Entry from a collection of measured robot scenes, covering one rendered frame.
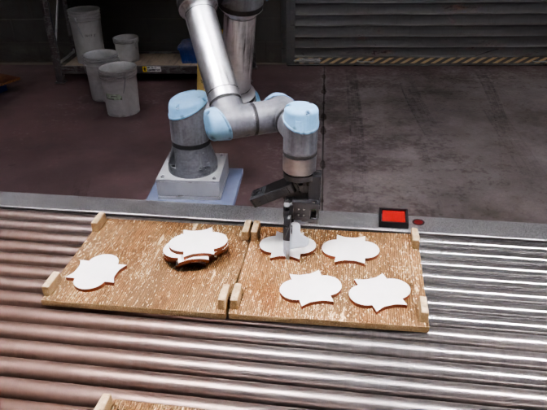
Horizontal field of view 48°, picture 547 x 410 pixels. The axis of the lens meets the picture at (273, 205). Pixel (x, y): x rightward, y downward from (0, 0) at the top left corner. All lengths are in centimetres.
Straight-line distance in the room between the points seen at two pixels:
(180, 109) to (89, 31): 422
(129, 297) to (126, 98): 369
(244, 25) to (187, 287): 69
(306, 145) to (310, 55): 476
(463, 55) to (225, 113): 497
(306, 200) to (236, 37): 51
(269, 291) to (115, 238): 45
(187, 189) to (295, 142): 61
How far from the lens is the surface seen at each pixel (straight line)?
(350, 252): 147
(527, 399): 123
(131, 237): 159
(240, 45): 169
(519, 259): 158
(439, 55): 616
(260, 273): 141
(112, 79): 494
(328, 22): 598
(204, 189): 184
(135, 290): 140
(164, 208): 174
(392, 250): 150
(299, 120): 130
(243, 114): 137
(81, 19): 592
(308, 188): 139
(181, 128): 180
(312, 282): 137
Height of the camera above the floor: 176
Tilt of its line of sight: 30 degrees down
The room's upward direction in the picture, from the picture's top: 2 degrees counter-clockwise
